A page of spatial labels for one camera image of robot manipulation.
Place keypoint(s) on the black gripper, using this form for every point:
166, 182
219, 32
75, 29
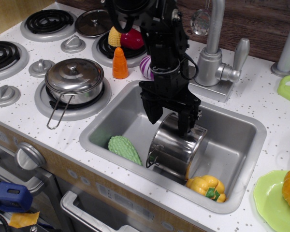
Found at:
170, 91

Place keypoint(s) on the stainless steel pot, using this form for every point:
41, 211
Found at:
177, 155

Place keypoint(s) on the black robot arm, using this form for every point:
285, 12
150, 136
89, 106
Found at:
160, 23

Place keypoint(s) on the silver toy sink basin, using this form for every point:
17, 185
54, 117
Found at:
223, 144

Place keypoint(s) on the steel pot lid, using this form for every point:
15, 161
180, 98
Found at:
93, 23

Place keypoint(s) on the silver toy faucet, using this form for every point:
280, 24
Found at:
216, 79

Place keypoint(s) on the purple striped toy onion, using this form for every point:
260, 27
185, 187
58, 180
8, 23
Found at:
145, 67

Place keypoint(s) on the green toy bitter gourd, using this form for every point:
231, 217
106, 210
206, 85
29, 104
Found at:
123, 147

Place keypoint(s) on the orange toy carrot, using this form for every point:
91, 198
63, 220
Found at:
120, 67

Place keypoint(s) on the red toy pepper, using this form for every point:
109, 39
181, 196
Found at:
132, 40

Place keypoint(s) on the yellow toy bell pepper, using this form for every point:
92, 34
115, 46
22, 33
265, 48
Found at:
208, 186

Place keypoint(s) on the back right black burner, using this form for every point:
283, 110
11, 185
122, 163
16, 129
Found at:
103, 53

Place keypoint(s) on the black burner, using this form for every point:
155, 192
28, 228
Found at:
103, 53
48, 26
13, 59

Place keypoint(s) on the steel saucepan with lid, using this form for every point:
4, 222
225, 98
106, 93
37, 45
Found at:
75, 82

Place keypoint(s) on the yellow toy corn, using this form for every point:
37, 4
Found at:
114, 38

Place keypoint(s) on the hanging steel strainer spoon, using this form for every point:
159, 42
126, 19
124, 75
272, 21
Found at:
200, 20

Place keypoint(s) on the silver stove knob back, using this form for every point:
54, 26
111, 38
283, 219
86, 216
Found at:
73, 45

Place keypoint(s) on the silver stove knob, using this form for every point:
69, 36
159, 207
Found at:
39, 68
9, 95
73, 45

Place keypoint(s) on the front burner under saucepan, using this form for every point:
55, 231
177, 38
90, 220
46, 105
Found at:
42, 102

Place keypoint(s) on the light green plate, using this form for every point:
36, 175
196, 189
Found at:
270, 203

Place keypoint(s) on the silver stove knob middle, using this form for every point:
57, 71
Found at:
39, 68

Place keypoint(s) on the silver oven knob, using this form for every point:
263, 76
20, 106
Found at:
27, 157

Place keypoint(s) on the back left black burner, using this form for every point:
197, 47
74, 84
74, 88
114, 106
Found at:
48, 26

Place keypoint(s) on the silver stove knob front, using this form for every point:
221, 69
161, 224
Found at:
9, 95

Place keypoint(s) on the far left black burner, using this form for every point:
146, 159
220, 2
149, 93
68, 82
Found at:
13, 59

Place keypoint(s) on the blue clamp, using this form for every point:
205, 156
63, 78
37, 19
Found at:
14, 198

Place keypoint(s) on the orange tape piece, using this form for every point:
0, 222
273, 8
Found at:
20, 220

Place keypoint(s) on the silver oven door handle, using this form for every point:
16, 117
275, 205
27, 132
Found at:
89, 214

